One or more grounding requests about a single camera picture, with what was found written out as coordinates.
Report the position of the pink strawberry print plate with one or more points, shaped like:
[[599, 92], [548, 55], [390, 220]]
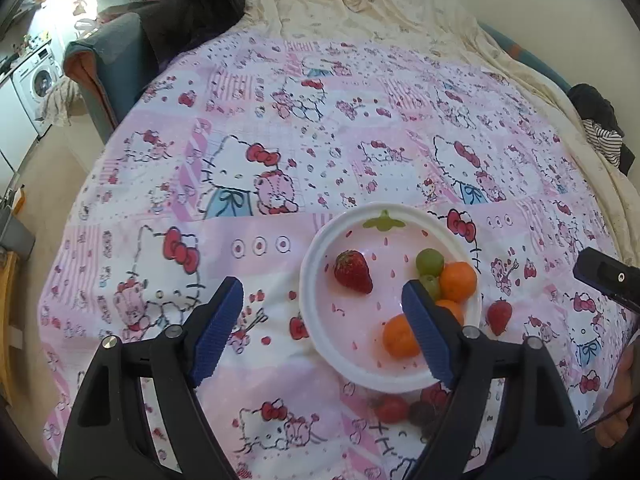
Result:
[[360, 355]]

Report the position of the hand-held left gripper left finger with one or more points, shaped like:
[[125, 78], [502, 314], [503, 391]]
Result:
[[215, 335]]

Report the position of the white kitchen cabinet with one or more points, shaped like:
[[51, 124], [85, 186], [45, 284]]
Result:
[[12, 125]]

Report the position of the red strawberry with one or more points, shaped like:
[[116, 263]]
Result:
[[353, 271], [391, 408], [499, 316]]

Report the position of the white washing machine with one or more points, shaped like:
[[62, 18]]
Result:
[[37, 85]]

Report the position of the blue grey armchair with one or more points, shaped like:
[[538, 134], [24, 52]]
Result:
[[107, 60]]

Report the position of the dark clothes pile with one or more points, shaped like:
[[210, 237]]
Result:
[[597, 102]]

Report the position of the cream crumpled duvet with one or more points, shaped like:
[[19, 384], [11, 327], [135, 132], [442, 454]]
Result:
[[390, 10]]

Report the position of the black clothes pile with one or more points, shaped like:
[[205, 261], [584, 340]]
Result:
[[190, 5]]

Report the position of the person's right hand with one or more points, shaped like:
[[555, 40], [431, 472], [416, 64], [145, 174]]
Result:
[[622, 385]]

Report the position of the yellow wooden furniture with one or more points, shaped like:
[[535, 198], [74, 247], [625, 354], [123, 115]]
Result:
[[10, 320]]

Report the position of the floral cloth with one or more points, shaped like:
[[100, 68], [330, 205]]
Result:
[[60, 102]]

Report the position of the red cherry tomato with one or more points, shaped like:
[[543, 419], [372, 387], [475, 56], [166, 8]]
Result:
[[438, 395]]

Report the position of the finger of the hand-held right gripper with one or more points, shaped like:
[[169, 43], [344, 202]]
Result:
[[607, 275]]

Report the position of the striped garment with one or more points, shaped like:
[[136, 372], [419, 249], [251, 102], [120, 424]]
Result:
[[602, 137]]

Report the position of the orange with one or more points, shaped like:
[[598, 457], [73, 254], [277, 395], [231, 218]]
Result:
[[458, 280], [400, 336], [451, 309]]

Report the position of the pink cartoon printed blanket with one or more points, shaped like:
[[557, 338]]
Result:
[[350, 125]]

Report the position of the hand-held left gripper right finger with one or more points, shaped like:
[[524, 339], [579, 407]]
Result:
[[430, 332]]

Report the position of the green grape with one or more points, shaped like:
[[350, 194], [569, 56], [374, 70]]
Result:
[[429, 260], [430, 286]]

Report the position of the grey bin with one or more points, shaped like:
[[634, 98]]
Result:
[[15, 232]]

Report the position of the blue bed frame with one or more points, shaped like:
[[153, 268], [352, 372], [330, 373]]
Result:
[[530, 55]]

